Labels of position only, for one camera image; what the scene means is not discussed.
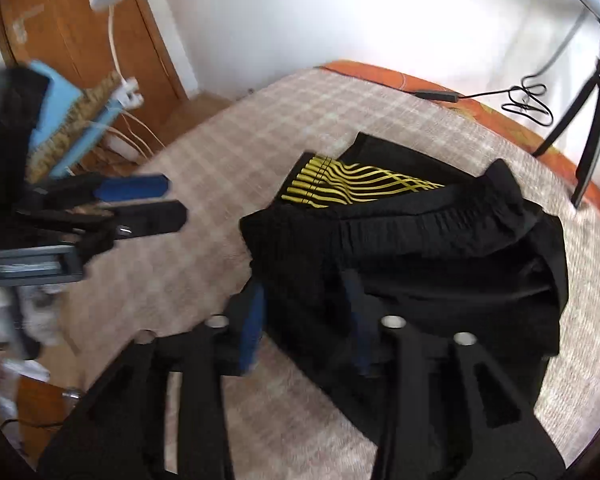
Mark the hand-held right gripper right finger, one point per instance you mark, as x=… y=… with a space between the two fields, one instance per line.
x=356 y=332

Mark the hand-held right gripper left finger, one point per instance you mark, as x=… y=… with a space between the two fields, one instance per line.
x=252 y=332

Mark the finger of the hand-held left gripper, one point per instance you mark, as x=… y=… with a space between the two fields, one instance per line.
x=130 y=187
x=150 y=220

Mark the black pants with yellow stripes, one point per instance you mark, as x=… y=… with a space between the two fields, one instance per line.
x=430 y=260

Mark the person's left forearm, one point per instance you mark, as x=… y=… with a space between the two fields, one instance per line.
x=27 y=320

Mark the white power strip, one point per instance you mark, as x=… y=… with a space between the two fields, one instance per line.
x=120 y=146

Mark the woven straw basket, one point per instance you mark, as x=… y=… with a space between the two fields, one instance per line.
x=60 y=140

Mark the wooden door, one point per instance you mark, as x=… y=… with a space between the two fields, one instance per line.
x=65 y=20

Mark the black tripod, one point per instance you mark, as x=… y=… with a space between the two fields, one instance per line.
x=591 y=150

